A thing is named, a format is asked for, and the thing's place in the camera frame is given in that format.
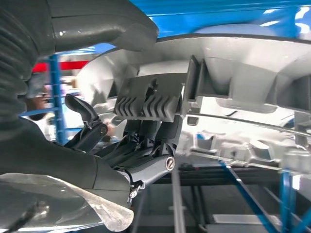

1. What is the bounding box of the clear plastic film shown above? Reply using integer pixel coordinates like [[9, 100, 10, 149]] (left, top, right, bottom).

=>
[[0, 173, 134, 233]]

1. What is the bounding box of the person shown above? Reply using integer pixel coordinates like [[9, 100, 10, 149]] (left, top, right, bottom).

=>
[[23, 73, 59, 142]]

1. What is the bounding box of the blue metal shelf rack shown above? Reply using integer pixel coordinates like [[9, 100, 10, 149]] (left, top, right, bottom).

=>
[[19, 0, 311, 233]]

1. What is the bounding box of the red barrier belt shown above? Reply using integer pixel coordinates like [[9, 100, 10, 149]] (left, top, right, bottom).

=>
[[32, 60, 90, 73]]

